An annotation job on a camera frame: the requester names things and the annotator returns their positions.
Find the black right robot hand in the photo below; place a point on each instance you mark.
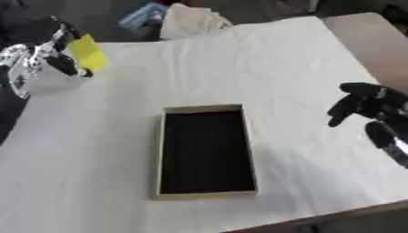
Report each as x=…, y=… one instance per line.
x=372, y=101

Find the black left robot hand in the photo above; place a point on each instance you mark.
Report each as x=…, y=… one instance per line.
x=62, y=62

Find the yellow rectangular block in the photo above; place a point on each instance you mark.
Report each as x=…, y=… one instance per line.
x=89, y=54

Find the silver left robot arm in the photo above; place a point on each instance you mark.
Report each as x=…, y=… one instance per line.
x=20, y=68

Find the tan box with black inside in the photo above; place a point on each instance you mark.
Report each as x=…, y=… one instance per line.
x=204, y=151

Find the blue plastic package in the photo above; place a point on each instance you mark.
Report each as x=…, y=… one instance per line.
x=142, y=13

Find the white cloth bag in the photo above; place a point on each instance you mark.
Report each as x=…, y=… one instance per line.
x=191, y=21

